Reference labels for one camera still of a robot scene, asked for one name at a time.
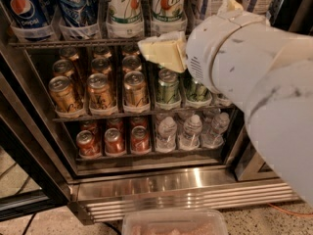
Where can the red can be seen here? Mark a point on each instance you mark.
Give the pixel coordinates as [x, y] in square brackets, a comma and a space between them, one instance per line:
[114, 141]
[87, 144]
[140, 139]

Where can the green can front left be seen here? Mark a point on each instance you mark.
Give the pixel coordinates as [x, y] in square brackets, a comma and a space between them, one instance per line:
[167, 86]

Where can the gold can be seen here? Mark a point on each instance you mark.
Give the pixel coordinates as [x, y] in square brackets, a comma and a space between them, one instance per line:
[135, 89]
[131, 63]
[65, 68]
[100, 91]
[101, 65]
[64, 94]

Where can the gold can front left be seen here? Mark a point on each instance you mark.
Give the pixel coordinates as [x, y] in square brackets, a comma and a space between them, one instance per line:
[64, 94]

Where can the gold can front middle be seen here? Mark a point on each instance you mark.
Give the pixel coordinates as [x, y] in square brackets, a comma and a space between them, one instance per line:
[100, 91]

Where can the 7up can shelf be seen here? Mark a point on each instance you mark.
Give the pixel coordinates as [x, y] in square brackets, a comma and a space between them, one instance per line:
[124, 11]
[167, 11]

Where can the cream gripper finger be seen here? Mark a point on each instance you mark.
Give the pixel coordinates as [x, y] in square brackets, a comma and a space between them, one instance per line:
[229, 6]
[167, 50]

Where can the clear plastic container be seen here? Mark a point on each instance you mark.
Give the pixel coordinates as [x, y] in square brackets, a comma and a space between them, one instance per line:
[174, 222]

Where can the water bottle right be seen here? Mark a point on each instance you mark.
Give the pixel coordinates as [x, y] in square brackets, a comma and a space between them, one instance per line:
[212, 138]

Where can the red can front left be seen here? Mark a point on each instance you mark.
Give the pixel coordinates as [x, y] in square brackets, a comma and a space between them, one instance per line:
[87, 144]

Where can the green can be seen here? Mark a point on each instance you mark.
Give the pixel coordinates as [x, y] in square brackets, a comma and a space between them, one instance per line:
[195, 91]
[167, 86]

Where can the green can front right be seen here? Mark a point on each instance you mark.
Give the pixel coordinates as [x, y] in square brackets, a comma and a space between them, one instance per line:
[195, 91]

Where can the red can front right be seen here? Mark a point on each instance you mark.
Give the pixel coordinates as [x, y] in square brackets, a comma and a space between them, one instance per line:
[140, 139]

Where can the stainless steel fridge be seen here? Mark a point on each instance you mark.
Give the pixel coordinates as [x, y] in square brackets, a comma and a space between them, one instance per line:
[109, 187]

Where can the water bottle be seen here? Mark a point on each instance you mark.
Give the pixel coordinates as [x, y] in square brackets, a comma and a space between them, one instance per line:
[189, 138]
[166, 135]
[212, 138]

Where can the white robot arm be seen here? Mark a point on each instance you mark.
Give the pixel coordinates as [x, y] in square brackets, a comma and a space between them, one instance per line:
[266, 72]

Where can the water bottle left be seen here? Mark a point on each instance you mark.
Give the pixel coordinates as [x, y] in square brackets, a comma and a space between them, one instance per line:
[166, 135]

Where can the red can front middle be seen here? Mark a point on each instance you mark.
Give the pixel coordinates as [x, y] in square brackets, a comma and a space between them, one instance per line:
[114, 141]

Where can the gold can front right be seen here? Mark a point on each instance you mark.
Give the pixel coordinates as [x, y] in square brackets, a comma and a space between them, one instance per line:
[135, 89]

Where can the water bottle middle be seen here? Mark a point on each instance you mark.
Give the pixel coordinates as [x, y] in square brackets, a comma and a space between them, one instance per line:
[189, 138]

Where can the open fridge door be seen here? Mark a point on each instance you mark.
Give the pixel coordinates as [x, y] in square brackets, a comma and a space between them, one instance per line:
[21, 139]

